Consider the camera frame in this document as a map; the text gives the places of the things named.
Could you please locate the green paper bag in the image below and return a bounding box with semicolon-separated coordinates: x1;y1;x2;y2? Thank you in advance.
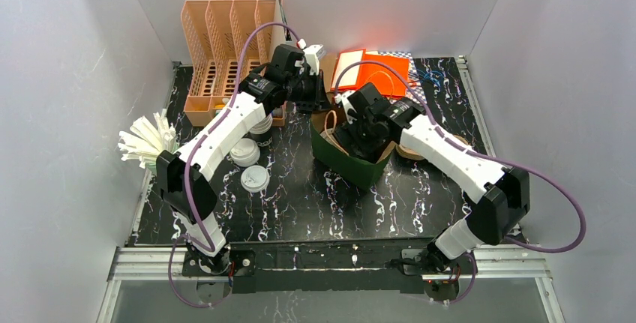
310;112;396;190

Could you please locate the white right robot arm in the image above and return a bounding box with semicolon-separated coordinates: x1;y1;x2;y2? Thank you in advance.
333;83;530;271

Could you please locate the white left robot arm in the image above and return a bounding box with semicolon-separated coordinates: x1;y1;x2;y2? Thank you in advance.
156;43;331;275

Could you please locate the stack of pulp cup carriers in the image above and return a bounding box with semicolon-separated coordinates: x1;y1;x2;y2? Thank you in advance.
395;135;471;161

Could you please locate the orange paper bag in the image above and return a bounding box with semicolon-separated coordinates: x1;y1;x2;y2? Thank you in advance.
329;49;410;99

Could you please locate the stack of white paper cups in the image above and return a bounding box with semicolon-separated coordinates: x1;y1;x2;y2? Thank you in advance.
248;115;273;147

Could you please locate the checkered blue white bag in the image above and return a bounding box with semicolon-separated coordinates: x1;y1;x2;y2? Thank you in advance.
378;52;439;102

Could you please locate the white cup lid stack back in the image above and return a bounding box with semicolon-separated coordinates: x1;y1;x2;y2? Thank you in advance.
229;138;261;168

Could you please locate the white cup lid stack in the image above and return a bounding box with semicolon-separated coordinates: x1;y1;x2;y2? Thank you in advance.
229;138;261;168
240;165;270;193

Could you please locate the white cup lid stack front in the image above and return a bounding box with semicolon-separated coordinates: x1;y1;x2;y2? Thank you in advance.
240;165;270;193

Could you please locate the peach plastic file organizer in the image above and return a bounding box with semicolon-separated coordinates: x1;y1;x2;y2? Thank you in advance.
181;0;286;127

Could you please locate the bundle of white wrapped straws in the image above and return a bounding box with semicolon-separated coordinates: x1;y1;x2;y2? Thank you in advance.
118;109;179;175

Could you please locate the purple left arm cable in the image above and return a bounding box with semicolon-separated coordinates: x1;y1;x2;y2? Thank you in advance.
167;22;307;310

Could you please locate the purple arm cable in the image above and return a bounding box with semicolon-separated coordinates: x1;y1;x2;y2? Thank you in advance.
167;22;307;310
331;60;587;307

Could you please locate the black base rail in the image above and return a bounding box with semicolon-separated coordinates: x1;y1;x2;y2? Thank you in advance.
180;238;473;295

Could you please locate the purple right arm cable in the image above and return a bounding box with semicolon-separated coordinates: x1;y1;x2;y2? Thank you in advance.
331;60;587;307

